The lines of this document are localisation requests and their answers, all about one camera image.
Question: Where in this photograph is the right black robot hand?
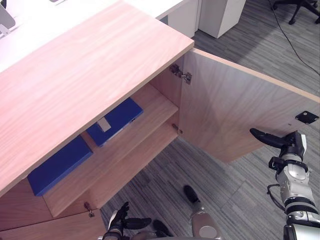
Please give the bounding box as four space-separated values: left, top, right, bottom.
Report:
249 127 308 157

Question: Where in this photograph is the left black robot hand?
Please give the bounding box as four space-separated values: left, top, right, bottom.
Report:
108 201 153 233

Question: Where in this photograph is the small silver door hinge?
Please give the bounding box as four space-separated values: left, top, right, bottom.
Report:
83 200 96 218

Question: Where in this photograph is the wooden cabinet door with lock plate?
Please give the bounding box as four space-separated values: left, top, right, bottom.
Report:
178 47 320 164

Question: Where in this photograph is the plain wooden cabinet door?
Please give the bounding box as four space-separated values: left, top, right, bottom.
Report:
0 208 111 240

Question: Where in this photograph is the wooden cabinet shelf board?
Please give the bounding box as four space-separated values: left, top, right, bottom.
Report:
42 83 179 218

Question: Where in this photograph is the plain blue folder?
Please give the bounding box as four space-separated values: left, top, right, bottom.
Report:
27 135 95 198

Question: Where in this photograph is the blue folder with white label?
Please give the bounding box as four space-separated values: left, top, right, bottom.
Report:
85 97 145 148

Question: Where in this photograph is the large silver door hinge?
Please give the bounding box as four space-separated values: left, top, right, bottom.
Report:
169 63 193 85

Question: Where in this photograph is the black office chair base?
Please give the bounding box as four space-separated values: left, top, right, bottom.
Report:
270 0 320 26

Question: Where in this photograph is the light wooden office cabinet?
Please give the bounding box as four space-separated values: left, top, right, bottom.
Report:
0 0 196 232

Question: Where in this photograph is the white office desk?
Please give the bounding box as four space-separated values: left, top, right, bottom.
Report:
0 0 201 74

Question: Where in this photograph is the black lock plate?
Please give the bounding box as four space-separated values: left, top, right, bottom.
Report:
294 110 320 126

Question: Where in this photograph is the silver monitor stand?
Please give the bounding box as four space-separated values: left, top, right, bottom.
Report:
0 3 17 39

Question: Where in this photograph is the black floor cable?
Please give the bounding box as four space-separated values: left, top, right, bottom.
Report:
268 0 320 76

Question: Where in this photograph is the white drawer pedestal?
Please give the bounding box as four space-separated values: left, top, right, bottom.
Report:
198 0 242 39

